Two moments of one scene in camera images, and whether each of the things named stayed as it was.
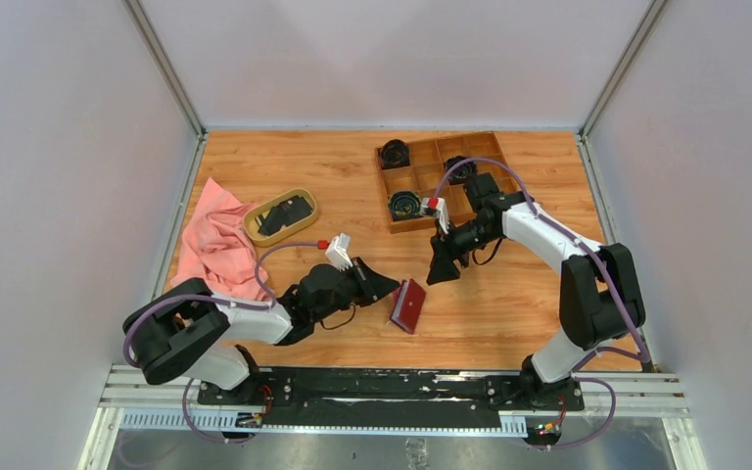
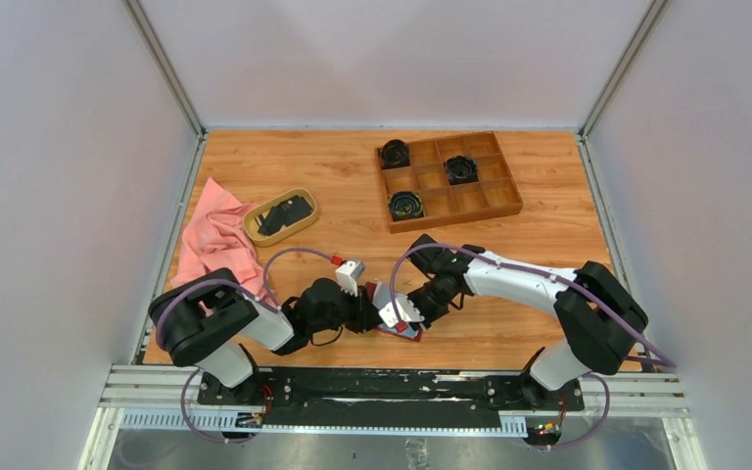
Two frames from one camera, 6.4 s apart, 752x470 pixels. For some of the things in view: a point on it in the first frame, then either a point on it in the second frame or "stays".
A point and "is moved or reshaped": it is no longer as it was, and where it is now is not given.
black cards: (282, 213) stays
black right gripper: (443, 267) to (429, 318)
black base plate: (377, 397) stays
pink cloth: (217, 248) stays
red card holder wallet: (407, 304) is moved or reshaped
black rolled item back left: (395, 153) stays
